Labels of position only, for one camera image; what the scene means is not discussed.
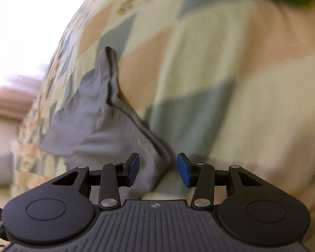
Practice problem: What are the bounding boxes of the grey garment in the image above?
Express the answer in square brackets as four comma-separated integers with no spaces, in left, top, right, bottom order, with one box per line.
[39,47,173,200]

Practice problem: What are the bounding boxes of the grey plaid pillow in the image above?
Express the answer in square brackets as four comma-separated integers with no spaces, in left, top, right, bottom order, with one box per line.
[0,152,13,187]

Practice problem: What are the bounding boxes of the checkered patchwork quilt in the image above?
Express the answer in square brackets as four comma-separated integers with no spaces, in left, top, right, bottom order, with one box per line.
[11,0,315,215]

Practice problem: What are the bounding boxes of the pink curtain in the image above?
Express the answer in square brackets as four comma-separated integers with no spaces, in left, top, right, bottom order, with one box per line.
[0,76,42,120]

